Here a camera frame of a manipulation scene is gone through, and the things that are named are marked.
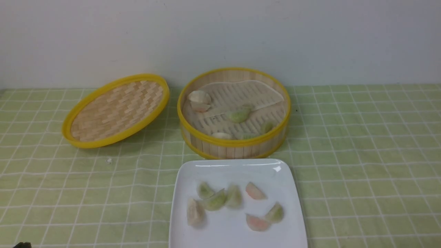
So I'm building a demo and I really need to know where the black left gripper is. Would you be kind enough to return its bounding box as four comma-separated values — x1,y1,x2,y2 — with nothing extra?
13,242,32,248

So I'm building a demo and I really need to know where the large green dumpling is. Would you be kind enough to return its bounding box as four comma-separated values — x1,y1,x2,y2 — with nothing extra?
226,108,252,124

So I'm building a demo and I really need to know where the beige dumpling on plate left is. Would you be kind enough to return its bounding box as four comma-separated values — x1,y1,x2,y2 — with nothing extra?
186,198,205,228

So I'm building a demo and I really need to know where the green dumpling on plate top-left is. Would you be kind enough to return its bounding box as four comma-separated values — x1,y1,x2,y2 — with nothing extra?
196,182,215,200

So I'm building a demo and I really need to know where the green dumpling on plate centre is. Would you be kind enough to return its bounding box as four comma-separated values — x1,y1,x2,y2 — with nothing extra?
202,188,227,211

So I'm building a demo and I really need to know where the white square plate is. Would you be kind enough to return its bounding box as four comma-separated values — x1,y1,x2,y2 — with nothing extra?
168,158,308,248

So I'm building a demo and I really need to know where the pale green dumpling on plate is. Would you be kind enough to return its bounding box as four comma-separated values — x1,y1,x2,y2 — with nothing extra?
225,184,243,209

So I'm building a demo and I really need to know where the pink dumpling on plate top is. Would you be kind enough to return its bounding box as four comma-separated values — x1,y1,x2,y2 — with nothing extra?
245,182,267,200

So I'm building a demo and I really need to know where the green dumpling on plate right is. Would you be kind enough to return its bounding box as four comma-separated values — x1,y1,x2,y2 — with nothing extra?
264,201,285,224

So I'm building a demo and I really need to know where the yellow rimmed woven steamer lid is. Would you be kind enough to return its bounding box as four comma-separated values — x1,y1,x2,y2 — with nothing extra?
61,74,170,149

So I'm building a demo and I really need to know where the pale pink dumpling in steamer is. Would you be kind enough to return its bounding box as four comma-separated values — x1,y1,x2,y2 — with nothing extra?
190,102,211,113

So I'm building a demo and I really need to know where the yellow rimmed bamboo steamer basket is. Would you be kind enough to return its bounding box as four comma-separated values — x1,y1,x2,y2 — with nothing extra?
177,68,291,159

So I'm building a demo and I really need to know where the green dumpling at steamer right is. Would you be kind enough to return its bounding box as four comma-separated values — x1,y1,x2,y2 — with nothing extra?
259,120,274,135

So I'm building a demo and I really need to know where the white mesh steamer liner cloth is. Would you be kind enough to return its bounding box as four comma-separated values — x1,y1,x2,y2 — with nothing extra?
182,80,287,140

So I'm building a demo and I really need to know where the green checked tablecloth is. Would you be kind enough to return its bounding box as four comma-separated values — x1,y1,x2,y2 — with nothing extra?
0,85,440,248

